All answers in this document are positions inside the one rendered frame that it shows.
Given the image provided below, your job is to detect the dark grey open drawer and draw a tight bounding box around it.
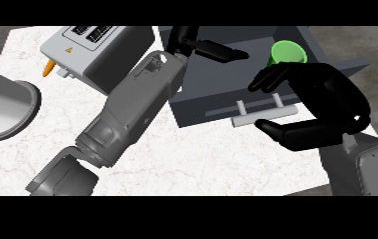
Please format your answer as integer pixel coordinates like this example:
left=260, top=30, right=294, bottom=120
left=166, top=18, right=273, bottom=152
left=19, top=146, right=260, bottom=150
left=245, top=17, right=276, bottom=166
left=158, top=25, right=372, bottom=129

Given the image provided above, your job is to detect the white bar drawer handle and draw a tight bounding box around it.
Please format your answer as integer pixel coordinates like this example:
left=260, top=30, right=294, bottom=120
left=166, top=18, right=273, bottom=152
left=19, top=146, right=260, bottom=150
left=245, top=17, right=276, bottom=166
left=230, top=93, right=300, bottom=128

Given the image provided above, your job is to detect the orange carrot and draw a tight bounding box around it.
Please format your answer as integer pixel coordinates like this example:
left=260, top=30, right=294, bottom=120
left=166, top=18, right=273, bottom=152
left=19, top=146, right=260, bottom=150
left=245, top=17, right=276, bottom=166
left=41, top=59, right=56, bottom=78

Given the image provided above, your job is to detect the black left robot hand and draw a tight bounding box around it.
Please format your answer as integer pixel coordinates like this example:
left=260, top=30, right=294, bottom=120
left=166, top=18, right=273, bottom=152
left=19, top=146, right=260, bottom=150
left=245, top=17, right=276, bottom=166
left=166, top=25, right=251, bottom=64

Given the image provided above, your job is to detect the grey round pot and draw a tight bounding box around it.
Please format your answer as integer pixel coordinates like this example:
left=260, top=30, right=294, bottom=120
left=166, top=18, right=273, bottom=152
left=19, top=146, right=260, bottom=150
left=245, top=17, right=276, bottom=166
left=0, top=75, right=43, bottom=142

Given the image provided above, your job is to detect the grey toaster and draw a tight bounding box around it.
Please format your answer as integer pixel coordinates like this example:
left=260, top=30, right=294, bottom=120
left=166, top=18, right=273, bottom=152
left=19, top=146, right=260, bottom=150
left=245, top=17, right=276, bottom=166
left=39, top=25, right=157, bottom=96

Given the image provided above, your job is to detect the green cup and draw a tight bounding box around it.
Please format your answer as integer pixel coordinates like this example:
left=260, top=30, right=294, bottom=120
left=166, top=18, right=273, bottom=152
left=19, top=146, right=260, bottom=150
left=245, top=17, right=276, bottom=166
left=266, top=40, right=309, bottom=68

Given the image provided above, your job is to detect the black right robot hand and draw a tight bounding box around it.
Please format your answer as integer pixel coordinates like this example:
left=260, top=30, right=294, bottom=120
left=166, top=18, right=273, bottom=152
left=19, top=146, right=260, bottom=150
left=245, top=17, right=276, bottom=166
left=247, top=61, right=372, bottom=153

